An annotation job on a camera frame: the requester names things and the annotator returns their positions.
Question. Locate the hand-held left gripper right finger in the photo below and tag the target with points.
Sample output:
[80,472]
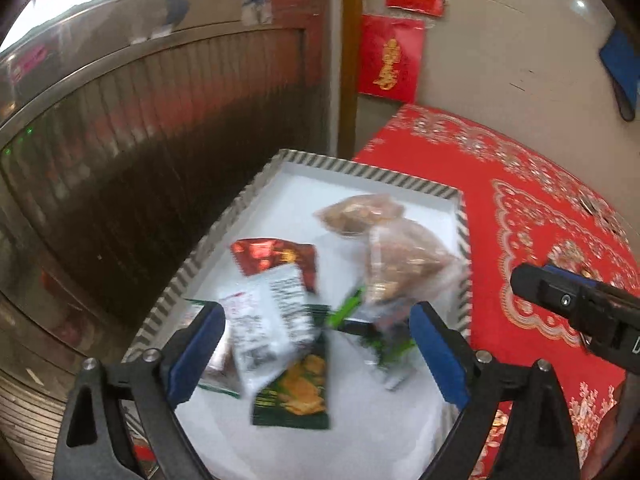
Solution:
[440,360]

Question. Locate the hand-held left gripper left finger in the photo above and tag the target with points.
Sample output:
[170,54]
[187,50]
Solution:
[195,355]

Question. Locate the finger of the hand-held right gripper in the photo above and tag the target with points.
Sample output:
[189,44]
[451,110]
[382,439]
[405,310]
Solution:
[570,275]
[545,292]

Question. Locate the green black snack packet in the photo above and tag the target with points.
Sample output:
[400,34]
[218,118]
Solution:
[372,332]

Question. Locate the white black-print snack packet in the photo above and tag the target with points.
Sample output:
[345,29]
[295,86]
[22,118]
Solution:
[270,330]

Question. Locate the clear zip bag of nuts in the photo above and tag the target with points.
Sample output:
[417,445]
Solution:
[407,265]

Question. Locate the dark green snack packet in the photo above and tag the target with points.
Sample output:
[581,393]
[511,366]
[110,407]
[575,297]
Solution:
[295,392]

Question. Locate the red gold-lettered snack packet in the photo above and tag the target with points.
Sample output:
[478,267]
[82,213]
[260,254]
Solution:
[275,257]

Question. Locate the clear bag of brown snacks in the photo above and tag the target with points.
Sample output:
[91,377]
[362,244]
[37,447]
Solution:
[360,215]

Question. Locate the striped cardboard box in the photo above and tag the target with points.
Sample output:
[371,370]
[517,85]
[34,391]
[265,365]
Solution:
[300,200]

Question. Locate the blue black hanging pad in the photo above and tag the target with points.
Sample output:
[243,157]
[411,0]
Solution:
[622,67]

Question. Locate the ribbed metal door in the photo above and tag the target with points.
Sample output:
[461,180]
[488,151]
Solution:
[150,135]

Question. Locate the wooden door frame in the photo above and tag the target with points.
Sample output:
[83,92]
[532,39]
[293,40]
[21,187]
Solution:
[350,60]

